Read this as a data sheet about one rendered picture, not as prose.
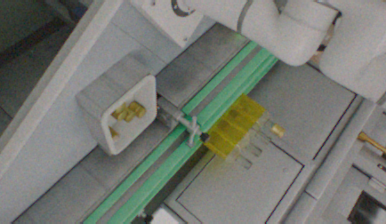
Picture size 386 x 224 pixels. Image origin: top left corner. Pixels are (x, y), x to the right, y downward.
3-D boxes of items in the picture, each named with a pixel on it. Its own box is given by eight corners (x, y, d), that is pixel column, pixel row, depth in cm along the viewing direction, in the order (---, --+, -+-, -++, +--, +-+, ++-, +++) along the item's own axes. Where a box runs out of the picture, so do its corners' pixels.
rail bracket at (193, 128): (170, 133, 103) (200, 157, 100) (171, 106, 89) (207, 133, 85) (176, 127, 104) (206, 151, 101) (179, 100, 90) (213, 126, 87)
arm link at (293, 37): (229, 38, 68) (297, 76, 62) (257, -25, 61) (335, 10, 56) (247, 36, 76) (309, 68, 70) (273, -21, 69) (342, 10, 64)
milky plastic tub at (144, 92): (92, 139, 92) (114, 158, 90) (75, 96, 73) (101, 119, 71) (136, 100, 100) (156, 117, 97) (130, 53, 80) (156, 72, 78)
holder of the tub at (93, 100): (95, 145, 97) (114, 161, 95) (74, 95, 73) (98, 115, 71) (136, 108, 104) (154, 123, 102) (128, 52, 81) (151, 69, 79)
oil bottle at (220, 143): (182, 128, 112) (231, 166, 107) (183, 120, 108) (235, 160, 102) (192, 117, 115) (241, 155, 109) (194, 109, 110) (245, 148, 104)
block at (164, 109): (153, 118, 103) (170, 131, 101) (153, 102, 95) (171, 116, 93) (161, 111, 105) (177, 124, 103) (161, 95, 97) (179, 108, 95)
